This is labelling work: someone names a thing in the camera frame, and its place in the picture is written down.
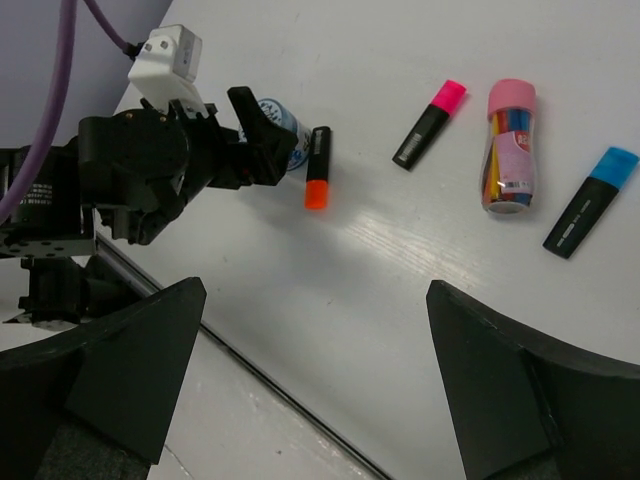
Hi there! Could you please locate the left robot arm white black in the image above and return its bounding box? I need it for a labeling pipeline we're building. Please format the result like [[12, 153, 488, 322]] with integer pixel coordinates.
[[1, 86, 297, 330]]

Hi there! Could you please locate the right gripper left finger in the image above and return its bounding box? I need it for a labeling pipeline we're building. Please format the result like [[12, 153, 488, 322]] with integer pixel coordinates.
[[1, 277, 206, 479]]

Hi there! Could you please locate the blue highlighter marker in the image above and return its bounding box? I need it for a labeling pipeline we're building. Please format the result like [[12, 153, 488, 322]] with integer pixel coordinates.
[[542, 147, 639, 259]]

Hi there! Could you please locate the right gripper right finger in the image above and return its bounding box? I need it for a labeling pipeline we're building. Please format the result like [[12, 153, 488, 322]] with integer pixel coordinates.
[[426, 280, 639, 479]]

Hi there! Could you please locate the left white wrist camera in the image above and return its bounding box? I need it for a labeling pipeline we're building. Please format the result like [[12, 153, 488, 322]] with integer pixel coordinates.
[[128, 24, 208, 118]]

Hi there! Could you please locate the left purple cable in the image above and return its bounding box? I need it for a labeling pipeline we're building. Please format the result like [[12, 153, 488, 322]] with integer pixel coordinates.
[[0, 0, 139, 226]]

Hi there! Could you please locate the orange highlighter marker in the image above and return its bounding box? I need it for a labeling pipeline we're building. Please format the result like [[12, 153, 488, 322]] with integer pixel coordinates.
[[304, 126, 332, 210]]

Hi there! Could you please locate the pink highlighter marker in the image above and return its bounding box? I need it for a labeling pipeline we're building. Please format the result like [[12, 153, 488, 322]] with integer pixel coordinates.
[[392, 80, 467, 171]]

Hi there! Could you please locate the blue slime jar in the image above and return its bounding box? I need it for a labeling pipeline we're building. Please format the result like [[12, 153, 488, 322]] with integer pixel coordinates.
[[239, 97, 312, 173]]

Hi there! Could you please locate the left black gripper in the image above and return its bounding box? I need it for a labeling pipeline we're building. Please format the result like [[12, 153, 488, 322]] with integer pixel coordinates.
[[74, 86, 297, 245]]

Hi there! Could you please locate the pink-capped tube of pens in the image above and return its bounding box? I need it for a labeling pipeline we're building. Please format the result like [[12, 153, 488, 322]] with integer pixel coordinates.
[[480, 78, 536, 215]]

